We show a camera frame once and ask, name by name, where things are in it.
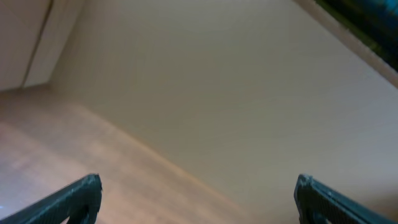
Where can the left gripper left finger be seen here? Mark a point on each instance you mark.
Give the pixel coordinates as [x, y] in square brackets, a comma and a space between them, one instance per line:
[76, 203]

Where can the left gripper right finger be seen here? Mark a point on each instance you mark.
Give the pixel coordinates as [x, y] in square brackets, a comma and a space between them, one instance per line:
[317, 203]

